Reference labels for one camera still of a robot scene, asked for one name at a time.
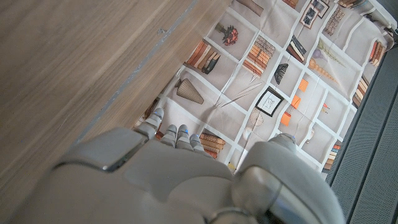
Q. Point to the grey perforated metal panel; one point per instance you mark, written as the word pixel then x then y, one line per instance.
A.
pixel 373 155

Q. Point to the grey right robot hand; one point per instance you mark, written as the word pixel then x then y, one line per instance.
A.
pixel 155 186

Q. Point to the printed bookshelf fabric backdrop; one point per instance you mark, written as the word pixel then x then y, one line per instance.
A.
pixel 280 37

